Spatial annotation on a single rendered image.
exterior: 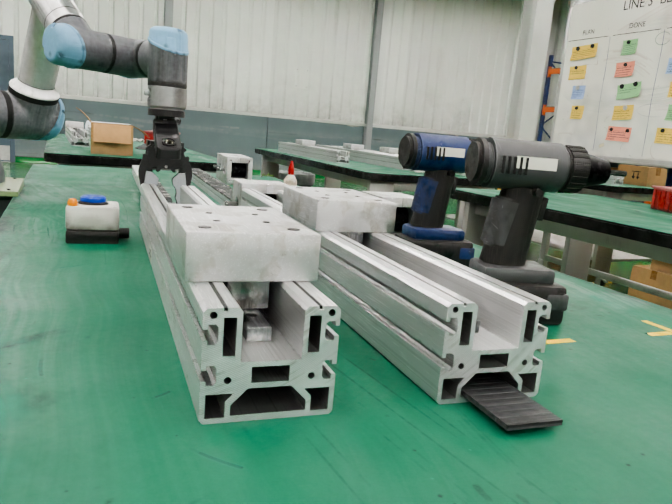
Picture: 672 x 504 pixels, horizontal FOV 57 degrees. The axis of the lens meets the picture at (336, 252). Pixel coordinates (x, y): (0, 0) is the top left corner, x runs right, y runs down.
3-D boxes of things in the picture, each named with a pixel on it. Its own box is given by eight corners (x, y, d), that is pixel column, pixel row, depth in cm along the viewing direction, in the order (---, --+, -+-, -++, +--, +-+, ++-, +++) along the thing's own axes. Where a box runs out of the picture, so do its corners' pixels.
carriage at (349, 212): (280, 230, 93) (283, 185, 91) (348, 232, 97) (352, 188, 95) (313, 252, 78) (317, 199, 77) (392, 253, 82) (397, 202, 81)
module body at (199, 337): (139, 228, 117) (140, 183, 115) (193, 229, 120) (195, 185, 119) (198, 424, 43) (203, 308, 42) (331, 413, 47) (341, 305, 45)
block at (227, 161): (213, 181, 221) (214, 154, 219) (244, 182, 226) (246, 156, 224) (219, 184, 212) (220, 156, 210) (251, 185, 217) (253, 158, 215)
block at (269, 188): (219, 222, 131) (221, 178, 129) (276, 224, 135) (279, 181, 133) (227, 230, 122) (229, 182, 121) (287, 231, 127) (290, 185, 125)
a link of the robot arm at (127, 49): (90, 33, 123) (121, 31, 117) (139, 43, 132) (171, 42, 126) (89, 73, 125) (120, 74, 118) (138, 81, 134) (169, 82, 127)
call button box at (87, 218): (68, 234, 105) (68, 197, 104) (128, 235, 108) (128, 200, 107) (65, 243, 98) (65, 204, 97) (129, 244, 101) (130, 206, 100)
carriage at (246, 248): (164, 268, 63) (166, 202, 62) (269, 269, 67) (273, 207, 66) (182, 316, 48) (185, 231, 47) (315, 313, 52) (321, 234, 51)
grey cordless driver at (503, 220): (443, 304, 81) (464, 135, 77) (585, 311, 84) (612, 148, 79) (462, 322, 74) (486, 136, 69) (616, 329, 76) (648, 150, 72)
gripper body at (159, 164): (181, 170, 131) (183, 111, 128) (186, 173, 123) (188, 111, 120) (143, 167, 128) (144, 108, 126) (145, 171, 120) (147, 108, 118)
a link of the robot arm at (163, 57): (171, 32, 125) (198, 31, 120) (169, 88, 127) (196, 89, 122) (137, 25, 119) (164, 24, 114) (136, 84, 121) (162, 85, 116)
